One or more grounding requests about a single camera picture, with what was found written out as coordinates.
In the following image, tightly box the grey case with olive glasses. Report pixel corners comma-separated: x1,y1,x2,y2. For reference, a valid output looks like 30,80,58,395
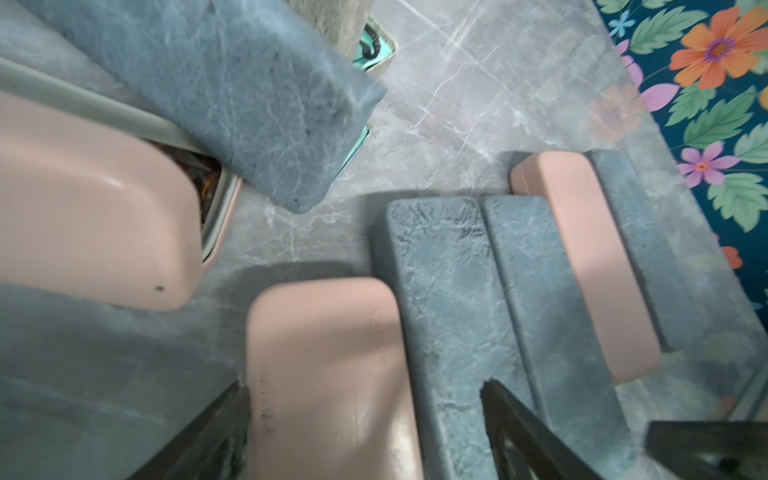
26,1,386,214

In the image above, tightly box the grey case with red glasses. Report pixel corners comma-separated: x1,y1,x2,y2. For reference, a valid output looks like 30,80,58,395
586,150,706,352

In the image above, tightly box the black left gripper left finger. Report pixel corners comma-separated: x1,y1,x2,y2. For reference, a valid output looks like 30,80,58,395
129,381,251,480

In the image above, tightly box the pink case with brown sunglasses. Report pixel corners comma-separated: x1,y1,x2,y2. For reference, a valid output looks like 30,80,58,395
1,59,242,311

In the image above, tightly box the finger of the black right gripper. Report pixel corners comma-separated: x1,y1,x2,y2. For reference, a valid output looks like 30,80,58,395
645,421,767,479

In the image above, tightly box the pink case with purple glasses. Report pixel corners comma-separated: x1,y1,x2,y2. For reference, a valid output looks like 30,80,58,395
510,151,662,384

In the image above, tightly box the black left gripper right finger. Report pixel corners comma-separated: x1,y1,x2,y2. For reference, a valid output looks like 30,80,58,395
480,379,599,479

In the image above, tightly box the mint case with white glasses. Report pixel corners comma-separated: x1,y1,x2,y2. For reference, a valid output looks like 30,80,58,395
371,197,533,479

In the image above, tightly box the mint case with black glasses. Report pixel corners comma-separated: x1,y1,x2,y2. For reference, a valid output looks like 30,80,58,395
286,0,398,79

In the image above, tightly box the grey case with yellow glasses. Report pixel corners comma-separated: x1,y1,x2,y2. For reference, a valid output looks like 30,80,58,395
480,195,634,479

